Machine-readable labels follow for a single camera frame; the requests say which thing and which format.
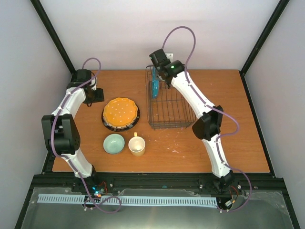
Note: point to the black aluminium frame base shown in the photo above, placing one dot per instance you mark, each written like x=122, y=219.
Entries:
x=200, y=183

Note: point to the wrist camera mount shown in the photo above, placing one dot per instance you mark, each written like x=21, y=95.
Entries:
x=93, y=84
x=169, y=56

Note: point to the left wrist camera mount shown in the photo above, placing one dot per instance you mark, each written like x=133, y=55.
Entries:
x=93, y=84

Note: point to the orange polka dot plate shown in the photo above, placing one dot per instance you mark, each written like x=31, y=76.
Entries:
x=120, y=101

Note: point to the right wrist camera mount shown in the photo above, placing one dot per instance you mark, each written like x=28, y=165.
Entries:
x=169, y=56

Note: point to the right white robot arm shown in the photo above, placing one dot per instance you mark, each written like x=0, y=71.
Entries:
x=209, y=117

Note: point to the dark wire dish rack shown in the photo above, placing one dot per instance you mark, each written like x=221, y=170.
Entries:
x=169, y=109

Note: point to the white blue striped plate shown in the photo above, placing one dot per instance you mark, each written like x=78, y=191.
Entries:
x=117, y=129

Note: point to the light green ceramic bowl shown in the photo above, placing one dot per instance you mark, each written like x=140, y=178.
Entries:
x=113, y=144

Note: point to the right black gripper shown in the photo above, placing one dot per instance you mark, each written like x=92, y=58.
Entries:
x=157, y=70

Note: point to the black frame post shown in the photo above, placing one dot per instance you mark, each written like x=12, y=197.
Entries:
x=276, y=14
x=53, y=34

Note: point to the left black frame post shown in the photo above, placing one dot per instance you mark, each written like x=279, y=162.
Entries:
x=53, y=34

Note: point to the cream yellow mug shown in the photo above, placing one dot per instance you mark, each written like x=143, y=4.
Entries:
x=137, y=145

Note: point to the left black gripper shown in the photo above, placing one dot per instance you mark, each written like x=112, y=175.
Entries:
x=100, y=97

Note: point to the right black frame post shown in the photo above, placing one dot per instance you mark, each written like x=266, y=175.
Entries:
x=276, y=14

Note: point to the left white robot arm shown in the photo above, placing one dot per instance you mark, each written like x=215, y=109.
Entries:
x=60, y=132

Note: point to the black bottom plate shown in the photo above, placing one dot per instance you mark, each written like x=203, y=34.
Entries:
x=122, y=118

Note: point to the teal polka dot plate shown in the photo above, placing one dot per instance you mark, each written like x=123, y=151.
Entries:
x=155, y=83

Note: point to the light blue slotted cable duct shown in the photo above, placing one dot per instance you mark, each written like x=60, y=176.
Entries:
x=142, y=201

